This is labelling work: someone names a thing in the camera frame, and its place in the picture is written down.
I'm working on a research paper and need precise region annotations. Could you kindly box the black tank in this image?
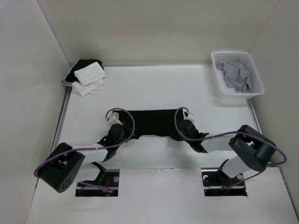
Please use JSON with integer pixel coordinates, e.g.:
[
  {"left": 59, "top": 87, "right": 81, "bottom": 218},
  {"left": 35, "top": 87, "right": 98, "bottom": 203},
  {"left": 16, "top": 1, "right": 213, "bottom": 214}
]
[
  {"left": 62, "top": 59, "right": 104, "bottom": 83},
  {"left": 113, "top": 109, "right": 184, "bottom": 139}
]

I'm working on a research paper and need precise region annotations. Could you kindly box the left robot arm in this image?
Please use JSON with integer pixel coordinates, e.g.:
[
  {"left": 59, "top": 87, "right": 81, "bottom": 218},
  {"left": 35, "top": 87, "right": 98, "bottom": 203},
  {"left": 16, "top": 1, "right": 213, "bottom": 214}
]
[{"left": 34, "top": 122, "right": 135, "bottom": 193}]

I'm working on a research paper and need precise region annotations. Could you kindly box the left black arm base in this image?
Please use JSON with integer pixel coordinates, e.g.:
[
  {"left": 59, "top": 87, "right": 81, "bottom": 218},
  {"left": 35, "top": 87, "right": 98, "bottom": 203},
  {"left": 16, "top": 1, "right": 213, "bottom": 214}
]
[{"left": 75, "top": 162, "right": 120, "bottom": 197}]

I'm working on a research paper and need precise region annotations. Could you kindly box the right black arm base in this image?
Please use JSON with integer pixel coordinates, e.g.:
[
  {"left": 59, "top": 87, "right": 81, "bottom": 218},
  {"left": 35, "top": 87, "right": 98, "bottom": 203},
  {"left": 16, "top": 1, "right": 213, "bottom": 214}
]
[{"left": 202, "top": 171, "right": 247, "bottom": 196}]

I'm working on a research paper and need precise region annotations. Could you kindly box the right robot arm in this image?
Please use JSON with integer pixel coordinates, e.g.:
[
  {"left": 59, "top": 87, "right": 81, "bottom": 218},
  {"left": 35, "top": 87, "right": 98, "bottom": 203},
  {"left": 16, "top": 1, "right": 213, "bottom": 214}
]
[{"left": 172, "top": 119, "right": 275, "bottom": 185}]

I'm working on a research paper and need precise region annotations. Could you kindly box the lower folded white tank top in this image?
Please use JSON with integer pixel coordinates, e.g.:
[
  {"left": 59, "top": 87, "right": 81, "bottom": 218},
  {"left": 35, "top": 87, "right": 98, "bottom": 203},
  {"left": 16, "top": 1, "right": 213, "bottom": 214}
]
[{"left": 72, "top": 79, "right": 106, "bottom": 97}]

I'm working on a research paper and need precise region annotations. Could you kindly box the folded white tank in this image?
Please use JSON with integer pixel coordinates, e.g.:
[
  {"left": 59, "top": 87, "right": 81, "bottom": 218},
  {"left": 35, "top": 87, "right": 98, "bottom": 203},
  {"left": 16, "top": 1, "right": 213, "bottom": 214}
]
[
  {"left": 72, "top": 79, "right": 106, "bottom": 97},
  {"left": 74, "top": 62, "right": 106, "bottom": 86}
]

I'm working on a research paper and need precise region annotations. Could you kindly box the upper folded white tank top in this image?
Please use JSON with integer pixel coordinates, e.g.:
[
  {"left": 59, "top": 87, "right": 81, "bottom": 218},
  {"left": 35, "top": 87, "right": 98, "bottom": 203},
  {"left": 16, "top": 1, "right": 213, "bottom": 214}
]
[{"left": 74, "top": 62, "right": 106, "bottom": 86}]

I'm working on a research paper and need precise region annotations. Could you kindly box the grey tank top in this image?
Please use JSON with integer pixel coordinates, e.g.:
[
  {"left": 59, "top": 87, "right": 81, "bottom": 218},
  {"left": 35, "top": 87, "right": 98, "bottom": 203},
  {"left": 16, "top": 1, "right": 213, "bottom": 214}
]
[{"left": 215, "top": 60, "right": 252, "bottom": 93}]

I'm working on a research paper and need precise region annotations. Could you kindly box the folded black tank top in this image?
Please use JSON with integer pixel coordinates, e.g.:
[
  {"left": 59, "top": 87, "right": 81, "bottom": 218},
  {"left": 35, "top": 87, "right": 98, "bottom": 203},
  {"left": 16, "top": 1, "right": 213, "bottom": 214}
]
[{"left": 62, "top": 59, "right": 104, "bottom": 83}]

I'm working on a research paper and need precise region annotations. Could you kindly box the white plastic basket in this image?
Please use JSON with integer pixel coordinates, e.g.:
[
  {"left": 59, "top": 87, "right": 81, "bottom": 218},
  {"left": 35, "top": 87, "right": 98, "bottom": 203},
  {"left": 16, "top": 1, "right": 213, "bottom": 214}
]
[{"left": 211, "top": 51, "right": 265, "bottom": 100}]

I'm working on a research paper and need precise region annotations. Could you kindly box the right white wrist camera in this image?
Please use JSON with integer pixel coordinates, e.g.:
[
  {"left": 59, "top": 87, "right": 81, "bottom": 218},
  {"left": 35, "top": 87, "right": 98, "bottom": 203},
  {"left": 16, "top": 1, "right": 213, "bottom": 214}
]
[{"left": 184, "top": 112, "right": 195, "bottom": 122}]

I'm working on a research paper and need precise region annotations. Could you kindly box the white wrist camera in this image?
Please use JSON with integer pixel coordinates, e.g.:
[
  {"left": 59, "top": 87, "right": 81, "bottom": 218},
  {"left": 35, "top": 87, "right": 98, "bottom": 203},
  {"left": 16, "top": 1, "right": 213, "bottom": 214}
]
[
  {"left": 107, "top": 112, "right": 122, "bottom": 126},
  {"left": 184, "top": 112, "right": 195, "bottom": 122}
]

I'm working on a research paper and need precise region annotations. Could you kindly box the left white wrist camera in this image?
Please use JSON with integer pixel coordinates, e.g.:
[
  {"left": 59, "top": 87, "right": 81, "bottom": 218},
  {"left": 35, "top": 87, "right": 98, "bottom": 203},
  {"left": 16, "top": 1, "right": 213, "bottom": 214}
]
[{"left": 107, "top": 112, "right": 122, "bottom": 126}]

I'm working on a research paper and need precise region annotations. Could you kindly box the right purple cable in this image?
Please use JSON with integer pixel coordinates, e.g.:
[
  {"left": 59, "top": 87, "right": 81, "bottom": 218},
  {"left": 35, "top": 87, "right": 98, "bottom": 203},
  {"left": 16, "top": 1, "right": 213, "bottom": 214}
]
[{"left": 174, "top": 106, "right": 287, "bottom": 191}]

